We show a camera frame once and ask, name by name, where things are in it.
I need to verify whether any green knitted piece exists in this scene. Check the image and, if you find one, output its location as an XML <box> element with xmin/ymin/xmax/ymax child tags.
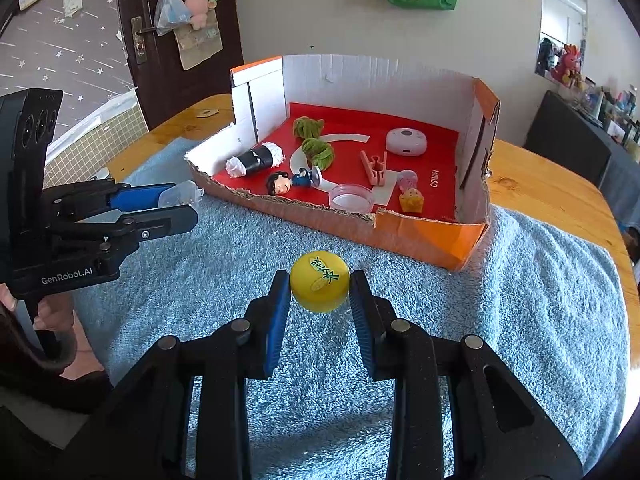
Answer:
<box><xmin>292</xmin><ymin>116</ymin><xmax>326</xmax><ymax>140</ymax></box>
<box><xmin>301</xmin><ymin>137</ymin><xmax>335</xmax><ymax>170</ymax></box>

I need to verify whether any clear plastic container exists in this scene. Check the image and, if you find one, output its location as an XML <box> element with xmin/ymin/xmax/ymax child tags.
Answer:
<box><xmin>159</xmin><ymin>180</ymin><xmax>205</xmax><ymax>208</ymax></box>

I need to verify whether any yellow plastic ball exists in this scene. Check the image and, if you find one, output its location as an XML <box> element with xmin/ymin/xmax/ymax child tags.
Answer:
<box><xmin>290</xmin><ymin>251</ymin><xmax>349</xmax><ymax>315</ymax></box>

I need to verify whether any blue fluffy towel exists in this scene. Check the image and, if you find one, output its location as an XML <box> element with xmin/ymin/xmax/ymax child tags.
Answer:
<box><xmin>70</xmin><ymin>137</ymin><xmax>628</xmax><ymax>480</ymax></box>

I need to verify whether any black white striped sock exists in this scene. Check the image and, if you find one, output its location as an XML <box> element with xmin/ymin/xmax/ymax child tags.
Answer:
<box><xmin>226</xmin><ymin>141</ymin><xmax>285</xmax><ymax>178</ymax></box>

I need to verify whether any clear round lid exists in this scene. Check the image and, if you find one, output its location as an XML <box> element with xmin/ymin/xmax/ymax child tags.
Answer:
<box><xmin>328</xmin><ymin>183</ymin><xmax>375</xmax><ymax>211</ymax></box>

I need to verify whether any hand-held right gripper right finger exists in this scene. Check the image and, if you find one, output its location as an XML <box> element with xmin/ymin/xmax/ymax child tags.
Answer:
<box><xmin>348</xmin><ymin>270</ymin><xmax>583</xmax><ymax>480</ymax></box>

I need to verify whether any dark-haired figurine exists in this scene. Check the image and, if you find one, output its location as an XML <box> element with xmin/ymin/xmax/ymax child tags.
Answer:
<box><xmin>265</xmin><ymin>166</ymin><xmax>323</xmax><ymax>197</ymax></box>

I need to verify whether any orange cardboard box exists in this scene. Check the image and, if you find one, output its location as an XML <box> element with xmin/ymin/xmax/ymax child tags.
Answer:
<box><xmin>184</xmin><ymin>54</ymin><xmax>502</xmax><ymax>272</ymax></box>

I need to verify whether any wall mirror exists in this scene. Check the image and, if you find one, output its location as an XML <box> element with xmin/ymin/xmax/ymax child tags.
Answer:
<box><xmin>535</xmin><ymin>0</ymin><xmax>590</xmax><ymax>86</ymax></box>

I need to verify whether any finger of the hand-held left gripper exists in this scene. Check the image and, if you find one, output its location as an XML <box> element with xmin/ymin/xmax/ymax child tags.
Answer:
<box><xmin>42</xmin><ymin>180</ymin><xmax>177</xmax><ymax>211</ymax></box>
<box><xmin>60</xmin><ymin>203</ymin><xmax>199</xmax><ymax>256</ymax></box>

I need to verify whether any pink plastic clip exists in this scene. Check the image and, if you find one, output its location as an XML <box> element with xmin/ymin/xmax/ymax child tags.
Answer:
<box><xmin>360</xmin><ymin>151</ymin><xmax>390</xmax><ymax>186</ymax></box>

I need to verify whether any metal door handle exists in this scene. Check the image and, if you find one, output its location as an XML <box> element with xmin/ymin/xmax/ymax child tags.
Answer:
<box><xmin>131</xmin><ymin>16</ymin><xmax>161</xmax><ymax>65</ymax></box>

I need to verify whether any red plush toy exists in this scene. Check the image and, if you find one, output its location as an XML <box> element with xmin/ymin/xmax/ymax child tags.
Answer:
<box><xmin>550</xmin><ymin>42</ymin><xmax>586</xmax><ymax>86</ymax></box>

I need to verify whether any person's left forearm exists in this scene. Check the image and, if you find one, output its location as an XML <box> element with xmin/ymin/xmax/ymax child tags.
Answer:
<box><xmin>0</xmin><ymin>305</ymin><xmax>113</xmax><ymax>403</ymax></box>

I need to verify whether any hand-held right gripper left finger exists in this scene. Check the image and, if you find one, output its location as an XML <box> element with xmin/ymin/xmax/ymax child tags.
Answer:
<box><xmin>65</xmin><ymin>269</ymin><xmax>292</xmax><ymax>480</ymax></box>

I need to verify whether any dark brown door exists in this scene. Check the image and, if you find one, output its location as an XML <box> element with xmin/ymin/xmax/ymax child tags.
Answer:
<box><xmin>115</xmin><ymin>0</ymin><xmax>246</xmax><ymax>133</ymax></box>

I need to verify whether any person's left hand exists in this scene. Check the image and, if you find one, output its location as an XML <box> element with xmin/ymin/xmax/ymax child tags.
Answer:
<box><xmin>0</xmin><ymin>284</ymin><xmax>108</xmax><ymax>381</ymax></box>

